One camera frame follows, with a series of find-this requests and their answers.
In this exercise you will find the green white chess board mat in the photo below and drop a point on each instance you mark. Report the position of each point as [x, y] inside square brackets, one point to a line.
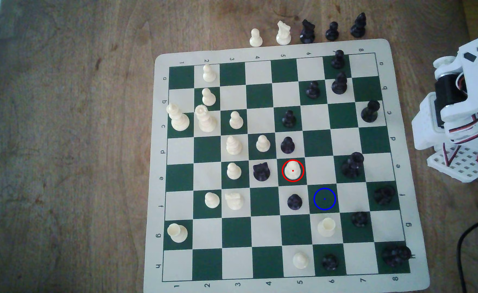
[263, 95]

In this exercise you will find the white chess knight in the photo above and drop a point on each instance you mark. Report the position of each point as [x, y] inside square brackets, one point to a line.
[234, 201]
[283, 34]

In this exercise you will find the white chess pawn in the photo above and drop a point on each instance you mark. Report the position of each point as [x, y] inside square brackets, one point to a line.
[234, 171]
[212, 200]
[263, 144]
[256, 38]
[236, 121]
[300, 261]
[208, 98]
[209, 74]

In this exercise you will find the white perforated base plate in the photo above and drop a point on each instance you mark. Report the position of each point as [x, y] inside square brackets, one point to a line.
[465, 167]

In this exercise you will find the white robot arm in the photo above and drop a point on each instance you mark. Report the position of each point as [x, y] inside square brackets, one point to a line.
[426, 126]

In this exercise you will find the black chess pawn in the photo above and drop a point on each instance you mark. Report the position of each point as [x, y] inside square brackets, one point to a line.
[330, 263]
[360, 219]
[289, 119]
[338, 60]
[332, 32]
[287, 145]
[313, 90]
[294, 202]

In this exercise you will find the white chess rook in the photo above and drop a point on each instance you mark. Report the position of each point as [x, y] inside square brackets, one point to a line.
[326, 227]
[177, 233]

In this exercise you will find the white chess bishop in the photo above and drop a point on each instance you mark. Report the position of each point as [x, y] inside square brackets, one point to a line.
[292, 172]
[234, 146]

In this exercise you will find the black chess knight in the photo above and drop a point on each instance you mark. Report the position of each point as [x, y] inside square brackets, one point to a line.
[261, 172]
[307, 33]

